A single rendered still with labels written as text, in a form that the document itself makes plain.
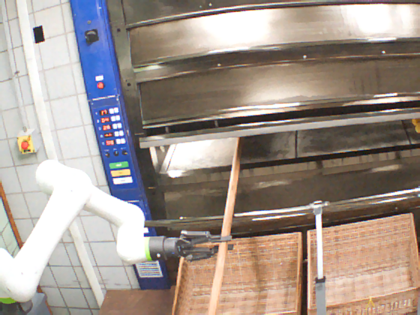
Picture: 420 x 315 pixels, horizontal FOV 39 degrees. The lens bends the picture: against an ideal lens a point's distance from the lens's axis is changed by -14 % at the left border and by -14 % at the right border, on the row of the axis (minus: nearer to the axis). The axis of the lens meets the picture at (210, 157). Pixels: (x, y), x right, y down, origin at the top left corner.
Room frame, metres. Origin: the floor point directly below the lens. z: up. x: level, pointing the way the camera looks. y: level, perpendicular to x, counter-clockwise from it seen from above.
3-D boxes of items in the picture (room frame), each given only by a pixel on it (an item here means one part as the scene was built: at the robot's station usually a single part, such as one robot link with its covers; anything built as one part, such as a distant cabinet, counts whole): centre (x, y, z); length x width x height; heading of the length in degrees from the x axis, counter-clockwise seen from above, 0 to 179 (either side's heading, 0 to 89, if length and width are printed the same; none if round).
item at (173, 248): (2.06, 0.17, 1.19); 0.09 x 0.07 x 0.08; 79
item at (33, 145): (2.77, 0.84, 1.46); 0.10 x 0.07 x 0.10; 78
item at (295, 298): (2.36, -0.02, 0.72); 0.56 x 0.49 x 0.28; 77
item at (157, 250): (2.07, 0.24, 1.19); 0.12 x 0.06 x 0.09; 169
